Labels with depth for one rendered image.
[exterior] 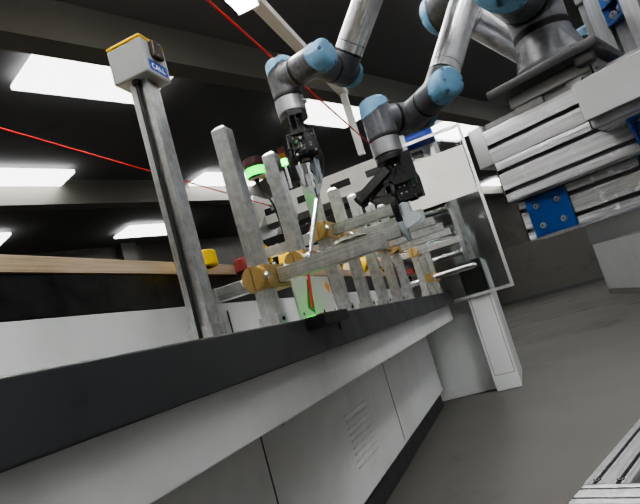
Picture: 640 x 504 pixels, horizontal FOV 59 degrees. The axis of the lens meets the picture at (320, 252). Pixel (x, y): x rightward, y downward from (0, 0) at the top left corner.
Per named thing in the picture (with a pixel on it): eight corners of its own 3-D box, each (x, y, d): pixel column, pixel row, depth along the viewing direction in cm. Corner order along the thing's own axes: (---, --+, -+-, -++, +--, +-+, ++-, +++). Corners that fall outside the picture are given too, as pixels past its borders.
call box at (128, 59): (173, 87, 100) (162, 47, 101) (148, 73, 93) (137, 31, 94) (141, 102, 102) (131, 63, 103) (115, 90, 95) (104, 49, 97)
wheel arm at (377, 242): (389, 251, 114) (383, 231, 115) (386, 251, 111) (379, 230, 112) (208, 311, 128) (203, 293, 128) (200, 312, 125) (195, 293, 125)
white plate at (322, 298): (339, 312, 148) (328, 276, 149) (303, 319, 124) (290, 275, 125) (337, 313, 148) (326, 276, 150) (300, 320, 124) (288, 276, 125)
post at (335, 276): (353, 310, 164) (307, 156, 171) (350, 311, 161) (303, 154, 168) (342, 313, 165) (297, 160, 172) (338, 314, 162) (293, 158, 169)
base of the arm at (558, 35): (604, 60, 119) (588, 18, 120) (580, 47, 108) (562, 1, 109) (536, 95, 129) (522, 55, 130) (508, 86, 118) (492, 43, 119)
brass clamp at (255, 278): (294, 285, 125) (288, 263, 125) (269, 286, 112) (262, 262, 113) (270, 293, 126) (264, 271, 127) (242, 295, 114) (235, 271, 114)
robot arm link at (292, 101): (275, 110, 149) (305, 101, 149) (280, 126, 148) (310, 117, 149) (273, 98, 142) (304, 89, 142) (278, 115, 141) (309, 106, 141)
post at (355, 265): (379, 323, 187) (338, 187, 194) (377, 324, 184) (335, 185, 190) (369, 326, 188) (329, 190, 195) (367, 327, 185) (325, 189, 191)
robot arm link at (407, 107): (450, 115, 140) (413, 120, 135) (426, 134, 150) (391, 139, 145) (440, 85, 141) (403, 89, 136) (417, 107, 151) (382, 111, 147)
